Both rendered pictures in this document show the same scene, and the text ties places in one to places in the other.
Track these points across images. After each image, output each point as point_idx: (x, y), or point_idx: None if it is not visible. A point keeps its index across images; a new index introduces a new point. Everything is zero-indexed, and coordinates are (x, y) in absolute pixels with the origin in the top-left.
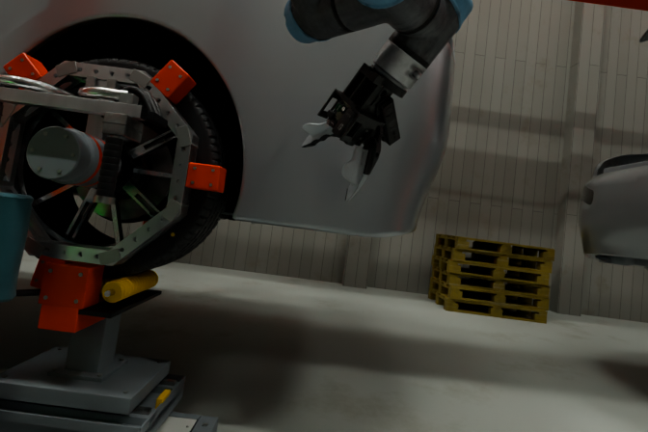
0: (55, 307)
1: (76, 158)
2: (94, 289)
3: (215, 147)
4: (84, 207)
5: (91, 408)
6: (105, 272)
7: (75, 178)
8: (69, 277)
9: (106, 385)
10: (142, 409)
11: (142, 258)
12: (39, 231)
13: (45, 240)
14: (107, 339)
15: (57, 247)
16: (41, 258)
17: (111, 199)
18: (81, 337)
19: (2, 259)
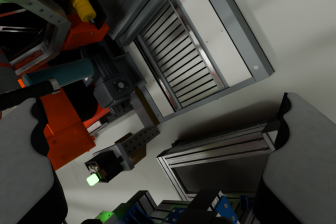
0: (92, 38)
1: (2, 92)
2: (82, 22)
3: None
4: (7, 29)
5: (143, 5)
6: (65, 11)
7: (13, 76)
8: (76, 39)
9: None
10: None
11: None
12: (38, 50)
13: (45, 48)
14: None
15: (54, 47)
16: (61, 50)
17: (54, 86)
18: None
19: (73, 76)
